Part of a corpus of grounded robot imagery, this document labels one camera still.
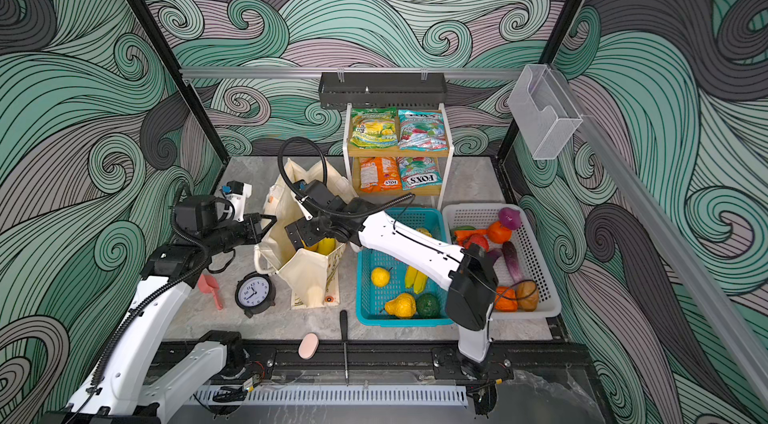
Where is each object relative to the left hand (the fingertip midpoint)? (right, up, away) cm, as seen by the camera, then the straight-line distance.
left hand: (276, 216), depth 73 cm
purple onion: (+65, -2, +15) cm, 67 cm away
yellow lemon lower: (+26, -19, +11) cm, 34 cm away
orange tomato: (+63, -8, +19) cm, 66 cm away
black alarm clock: (-10, -23, +10) cm, 27 cm away
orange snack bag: (+26, +11, +19) cm, 34 cm away
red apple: (+56, -9, +17) cm, 59 cm away
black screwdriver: (+16, -32, +5) cm, 36 cm away
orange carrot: (+52, -9, +19) cm, 56 cm away
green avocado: (+39, -24, +5) cm, 46 cm away
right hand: (+7, -3, +2) cm, 8 cm away
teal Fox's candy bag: (+39, +12, +19) cm, 45 cm away
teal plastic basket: (+30, -24, +13) cm, 40 cm away
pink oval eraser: (+8, -34, +2) cm, 34 cm away
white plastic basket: (+70, -9, +16) cm, 72 cm away
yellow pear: (+32, -24, +4) cm, 40 cm away
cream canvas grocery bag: (+8, -18, +5) cm, 20 cm away
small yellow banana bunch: (+37, -20, +12) cm, 43 cm away
